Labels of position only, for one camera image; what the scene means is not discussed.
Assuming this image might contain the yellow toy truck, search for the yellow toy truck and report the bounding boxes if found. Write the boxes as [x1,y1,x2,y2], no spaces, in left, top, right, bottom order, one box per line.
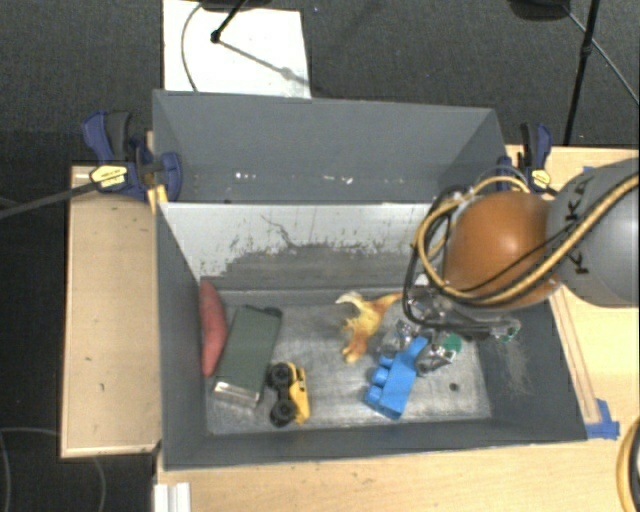
[265,361,312,429]

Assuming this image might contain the orange toy chicken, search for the orange toy chicken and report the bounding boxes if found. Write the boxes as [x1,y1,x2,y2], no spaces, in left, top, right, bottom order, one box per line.
[334,291,404,364]

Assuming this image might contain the blue toy brick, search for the blue toy brick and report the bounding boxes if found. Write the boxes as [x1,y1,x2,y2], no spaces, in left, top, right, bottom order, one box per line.
[363,336,431,420]

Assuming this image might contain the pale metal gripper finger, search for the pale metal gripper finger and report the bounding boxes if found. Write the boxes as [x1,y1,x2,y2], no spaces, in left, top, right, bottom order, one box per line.
[381,319,419,354]
[414,342,458,376]

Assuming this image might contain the pale wood board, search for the pale wood board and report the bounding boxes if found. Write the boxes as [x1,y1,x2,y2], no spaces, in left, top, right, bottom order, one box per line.
[60,163,163,459]

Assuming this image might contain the dark green flat block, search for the dark green flat block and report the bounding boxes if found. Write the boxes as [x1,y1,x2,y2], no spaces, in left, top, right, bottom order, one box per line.
[212,304,284,407]

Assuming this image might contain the grey metal bin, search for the grey metal bin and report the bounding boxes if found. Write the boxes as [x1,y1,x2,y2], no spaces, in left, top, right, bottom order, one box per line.
[151,88,589,470]

